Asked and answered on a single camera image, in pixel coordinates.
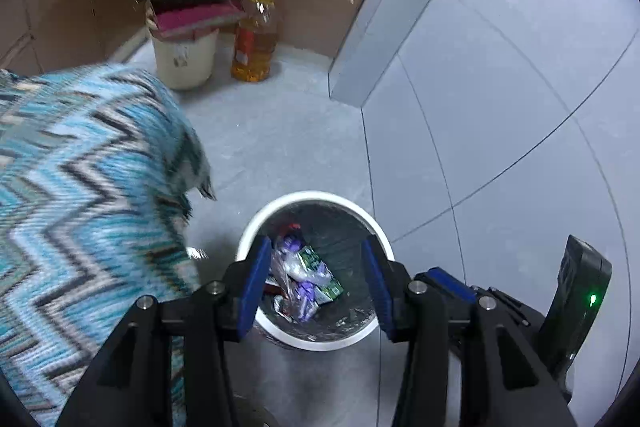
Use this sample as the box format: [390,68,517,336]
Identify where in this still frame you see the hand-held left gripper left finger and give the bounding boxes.
[57,234,273,427]

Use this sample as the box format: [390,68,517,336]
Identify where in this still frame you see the maroon dustpan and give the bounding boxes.
[152,2,246,42]

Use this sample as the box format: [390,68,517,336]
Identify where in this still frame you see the green snack wrapper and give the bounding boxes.
[295,246,346,305]

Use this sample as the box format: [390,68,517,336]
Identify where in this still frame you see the cream plastic bucket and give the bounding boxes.
[146,0,220,90]

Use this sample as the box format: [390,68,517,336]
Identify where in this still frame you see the purple wrapper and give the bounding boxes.
[277,234,321,323]

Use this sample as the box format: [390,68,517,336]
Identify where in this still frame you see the zigzag knitted blanket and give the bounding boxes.
[0,63,217,427]

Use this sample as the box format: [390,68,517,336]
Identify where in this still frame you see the clear plastic bag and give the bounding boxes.
[269,237,301,308]

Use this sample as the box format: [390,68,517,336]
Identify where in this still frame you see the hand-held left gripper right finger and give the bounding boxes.
[361,237,578,427]

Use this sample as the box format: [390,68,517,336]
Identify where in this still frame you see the grey trash bin white rim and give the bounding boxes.
[236,191,396,352]

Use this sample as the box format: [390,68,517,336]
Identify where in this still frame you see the cooking oil bottle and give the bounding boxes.
[231,0,281,84]

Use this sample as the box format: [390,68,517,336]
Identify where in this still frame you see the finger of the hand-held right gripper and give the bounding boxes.
[414,267,531,330]

